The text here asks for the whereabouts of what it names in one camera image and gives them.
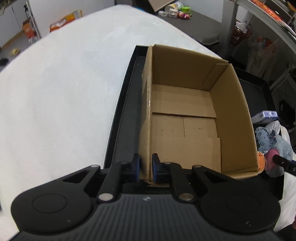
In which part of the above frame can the hamburger plush toy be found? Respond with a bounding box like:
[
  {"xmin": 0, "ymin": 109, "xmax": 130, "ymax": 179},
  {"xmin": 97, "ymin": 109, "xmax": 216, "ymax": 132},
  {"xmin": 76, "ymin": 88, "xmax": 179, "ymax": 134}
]
[{"xmin": 257, "ymin": 152, "xmax": 265, "ymax": 174}]

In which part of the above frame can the grey plush toy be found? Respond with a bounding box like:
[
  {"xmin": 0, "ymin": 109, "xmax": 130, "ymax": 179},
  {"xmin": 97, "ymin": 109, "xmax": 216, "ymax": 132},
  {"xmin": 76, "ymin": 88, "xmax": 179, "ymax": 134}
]
[{"xmin": 265, "ymin": 130, "xmax": 293, "ymax": 178}]

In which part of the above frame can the brown cardboard box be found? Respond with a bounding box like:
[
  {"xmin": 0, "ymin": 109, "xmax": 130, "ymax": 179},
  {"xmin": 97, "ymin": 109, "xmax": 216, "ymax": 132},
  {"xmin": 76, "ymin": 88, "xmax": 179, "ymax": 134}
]
[{"xmin": 138, "ymin": 45, "xmax": 259, "ymax": 181}]

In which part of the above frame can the black shallow tray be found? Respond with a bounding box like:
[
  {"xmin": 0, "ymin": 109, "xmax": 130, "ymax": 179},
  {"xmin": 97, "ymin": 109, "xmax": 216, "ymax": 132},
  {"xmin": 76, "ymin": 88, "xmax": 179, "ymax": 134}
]
[{"xmin": 103, "ymin": 45, "xmax": 284, "ymax": 202}]

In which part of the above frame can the blue white small box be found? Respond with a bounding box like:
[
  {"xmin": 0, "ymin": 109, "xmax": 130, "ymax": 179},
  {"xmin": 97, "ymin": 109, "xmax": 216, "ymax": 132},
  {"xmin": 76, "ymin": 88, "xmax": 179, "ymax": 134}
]
[{"xmin": 251, "ymin": 110, "xmax": 278, "ymax": 124}]

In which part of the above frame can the red basket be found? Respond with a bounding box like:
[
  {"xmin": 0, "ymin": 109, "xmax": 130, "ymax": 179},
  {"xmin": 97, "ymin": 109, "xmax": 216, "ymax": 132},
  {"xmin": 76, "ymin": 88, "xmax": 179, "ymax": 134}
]
[{"xmin": 230, "ymin": 21, "xmax": 252, "ymax": 47}]

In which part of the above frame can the grey padded bench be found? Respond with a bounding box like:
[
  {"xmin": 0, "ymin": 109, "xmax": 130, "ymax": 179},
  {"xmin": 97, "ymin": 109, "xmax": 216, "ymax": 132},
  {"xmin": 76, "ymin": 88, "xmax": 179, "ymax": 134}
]
[{"xmin": 159, "ymin": 11, "xmax": 221, "ymax": 46}]

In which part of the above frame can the small toys pile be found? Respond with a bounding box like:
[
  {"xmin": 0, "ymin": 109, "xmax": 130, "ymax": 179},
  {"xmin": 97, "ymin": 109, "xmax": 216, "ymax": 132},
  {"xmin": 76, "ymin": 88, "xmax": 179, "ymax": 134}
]
[{"xmin": 158, "ymin": 1, "xmax": 192, "ymax": 20}]

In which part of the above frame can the orange cardboard box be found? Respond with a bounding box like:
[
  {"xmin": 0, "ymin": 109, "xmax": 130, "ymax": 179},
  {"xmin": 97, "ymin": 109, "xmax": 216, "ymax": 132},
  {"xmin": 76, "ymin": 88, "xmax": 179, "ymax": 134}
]
[{"xmin": 49, "ymin": 10, "xmax": 83, "ymax": 32}]

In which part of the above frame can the brown tilted tray lid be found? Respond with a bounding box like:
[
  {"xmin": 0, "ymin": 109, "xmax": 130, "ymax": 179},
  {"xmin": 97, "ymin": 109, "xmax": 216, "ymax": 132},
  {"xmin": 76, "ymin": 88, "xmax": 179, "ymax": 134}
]
[{"xmin": 148, "ymin": 0, "xmax": 175, "ymax": 12}]

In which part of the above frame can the curved grey desk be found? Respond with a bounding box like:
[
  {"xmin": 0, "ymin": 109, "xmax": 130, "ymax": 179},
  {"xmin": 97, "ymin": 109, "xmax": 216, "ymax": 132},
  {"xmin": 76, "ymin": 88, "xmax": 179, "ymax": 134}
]
[{"xmin": 232, "ymin": 0, "xmax": 295, "ymax": 52}]

